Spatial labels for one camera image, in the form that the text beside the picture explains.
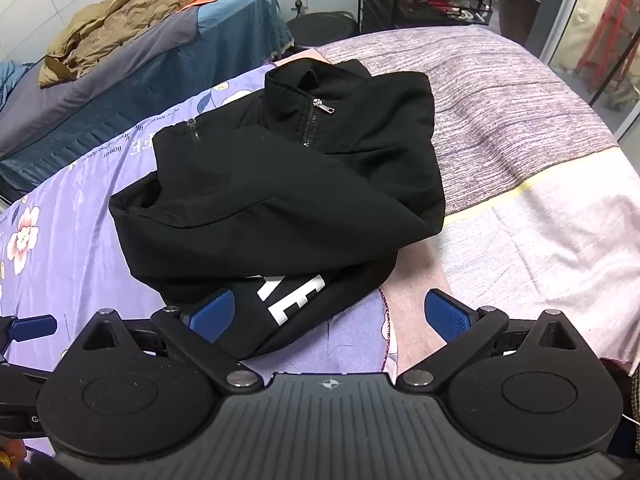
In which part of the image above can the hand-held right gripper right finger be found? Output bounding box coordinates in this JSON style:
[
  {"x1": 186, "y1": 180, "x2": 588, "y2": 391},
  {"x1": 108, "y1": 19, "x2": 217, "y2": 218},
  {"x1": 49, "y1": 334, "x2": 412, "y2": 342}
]
[{"x1": 397, "y1": 287, "x2": 591, "y2": 394}]

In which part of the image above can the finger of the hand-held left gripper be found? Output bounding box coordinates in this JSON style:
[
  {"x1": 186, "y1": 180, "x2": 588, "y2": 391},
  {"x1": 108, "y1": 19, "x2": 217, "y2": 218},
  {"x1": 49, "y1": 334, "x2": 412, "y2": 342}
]
[{"x1": 0, "y1": 314, "x2": 58, "y2": 357}]

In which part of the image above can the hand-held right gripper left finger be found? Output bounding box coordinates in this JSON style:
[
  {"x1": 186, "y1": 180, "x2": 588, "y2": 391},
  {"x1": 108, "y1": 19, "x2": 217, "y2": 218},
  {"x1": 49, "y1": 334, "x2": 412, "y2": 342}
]
[{"x1": 77, "y1": 287, "x2": 262, "y2": 394}]

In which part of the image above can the black zip jacket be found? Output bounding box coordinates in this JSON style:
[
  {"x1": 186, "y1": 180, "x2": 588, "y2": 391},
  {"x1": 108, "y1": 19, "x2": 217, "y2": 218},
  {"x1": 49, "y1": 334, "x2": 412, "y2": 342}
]
[{"x1": 108, "y1": 58, "x2": 447, "y2": 361}]

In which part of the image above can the purple floral bed sheet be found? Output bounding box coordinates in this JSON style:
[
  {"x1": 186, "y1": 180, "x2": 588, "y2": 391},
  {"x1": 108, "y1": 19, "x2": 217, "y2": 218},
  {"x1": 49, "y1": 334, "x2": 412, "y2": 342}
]
[{"x1": 0, "y1": 62, "x2": 399, "y2": 457}]

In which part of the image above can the mauve striped blanket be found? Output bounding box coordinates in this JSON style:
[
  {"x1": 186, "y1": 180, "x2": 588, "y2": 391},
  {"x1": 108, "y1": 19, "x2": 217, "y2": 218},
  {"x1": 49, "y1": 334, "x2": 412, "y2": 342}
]
[{"x1": 272, "y1": 25, "x2": 640, "y2": 377}]

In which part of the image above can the blue fabric garment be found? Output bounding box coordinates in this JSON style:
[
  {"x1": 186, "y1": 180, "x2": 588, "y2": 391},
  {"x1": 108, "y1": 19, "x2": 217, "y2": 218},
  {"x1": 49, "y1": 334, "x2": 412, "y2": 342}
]
[{"x1": 0, "y1": 0, "x2": 294, "y2": 207}]

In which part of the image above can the blue cloth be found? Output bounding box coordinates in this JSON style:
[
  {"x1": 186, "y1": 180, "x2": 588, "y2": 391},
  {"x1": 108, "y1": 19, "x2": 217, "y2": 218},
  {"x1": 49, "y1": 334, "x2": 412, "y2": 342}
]
[{"x1": 0, "y1": 60, "x2": 37, "y2": 112}]

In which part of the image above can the black round stool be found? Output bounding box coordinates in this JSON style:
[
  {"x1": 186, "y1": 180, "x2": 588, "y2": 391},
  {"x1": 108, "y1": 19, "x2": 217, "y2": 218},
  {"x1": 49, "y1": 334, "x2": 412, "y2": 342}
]
[{"x1": 285, "y1": 10, "x2": 360, "y2": 54}]

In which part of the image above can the tan jacket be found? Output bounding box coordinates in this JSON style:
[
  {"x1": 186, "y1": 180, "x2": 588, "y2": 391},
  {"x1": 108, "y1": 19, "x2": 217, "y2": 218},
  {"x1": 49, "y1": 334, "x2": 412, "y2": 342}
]
[{"x1": 39, "y1": 0, "x2": 197, "y2": 87}]

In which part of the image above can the potted green plant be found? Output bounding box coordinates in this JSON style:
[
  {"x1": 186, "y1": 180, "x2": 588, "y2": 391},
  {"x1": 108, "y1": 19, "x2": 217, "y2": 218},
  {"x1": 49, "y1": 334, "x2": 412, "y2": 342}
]
[{"x1": 492, "y1": 0, "x2": 554, "y2": 47}]

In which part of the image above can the glass door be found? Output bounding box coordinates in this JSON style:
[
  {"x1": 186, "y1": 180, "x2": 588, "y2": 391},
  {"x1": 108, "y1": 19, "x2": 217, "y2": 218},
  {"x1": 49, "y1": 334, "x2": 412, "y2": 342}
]
[{"x1": 537, "y1": 0, "x2": 640, "y2": 147}]

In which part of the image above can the red metal frame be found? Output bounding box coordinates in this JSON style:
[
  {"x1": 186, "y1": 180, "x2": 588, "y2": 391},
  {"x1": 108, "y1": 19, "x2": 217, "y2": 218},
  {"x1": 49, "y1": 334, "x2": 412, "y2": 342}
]
[{"x1": 575, "y1": 0, "x2": 637, "y2": 95}]

